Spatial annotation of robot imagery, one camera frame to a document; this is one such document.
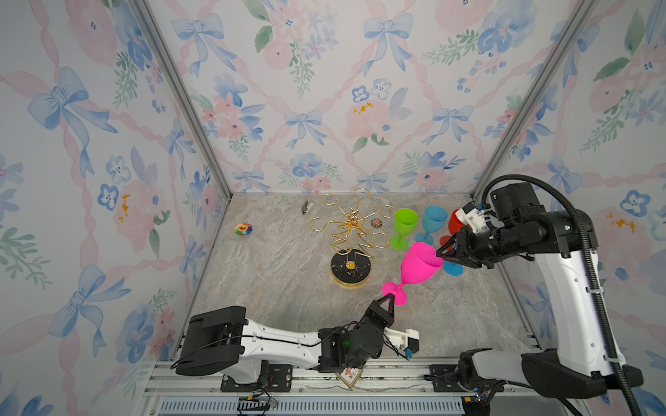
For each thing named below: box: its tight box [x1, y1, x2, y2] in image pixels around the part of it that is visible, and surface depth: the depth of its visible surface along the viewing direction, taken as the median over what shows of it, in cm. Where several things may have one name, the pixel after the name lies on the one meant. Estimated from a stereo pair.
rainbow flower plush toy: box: [234, 222, 253, 235], surface depth 108 cm
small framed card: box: [335, 367, 364, 391], surface depth 75 cm
